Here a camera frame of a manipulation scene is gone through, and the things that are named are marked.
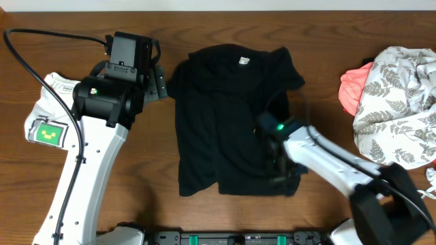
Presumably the black t-shirt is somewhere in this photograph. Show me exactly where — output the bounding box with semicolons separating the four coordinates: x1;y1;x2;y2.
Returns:
167;44;305;197

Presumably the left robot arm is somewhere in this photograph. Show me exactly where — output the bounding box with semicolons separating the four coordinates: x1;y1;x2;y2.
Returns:
25;32;166;244

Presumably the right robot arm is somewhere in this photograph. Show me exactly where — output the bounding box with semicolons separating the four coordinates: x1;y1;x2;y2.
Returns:
255;112;435;244

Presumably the folded white pixel-print t-shirt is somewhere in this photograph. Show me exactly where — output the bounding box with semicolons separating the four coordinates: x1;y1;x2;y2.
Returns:
25;72;78;150

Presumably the coral pink garment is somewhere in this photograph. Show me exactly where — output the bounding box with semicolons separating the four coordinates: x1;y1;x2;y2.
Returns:
338;62;373;116

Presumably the white fern-print garment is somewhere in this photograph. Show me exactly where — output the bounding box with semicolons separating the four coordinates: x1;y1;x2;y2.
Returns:
353;46;435;169

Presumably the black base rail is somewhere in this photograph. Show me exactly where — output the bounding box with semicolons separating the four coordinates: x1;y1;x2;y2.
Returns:
144;231;330;245

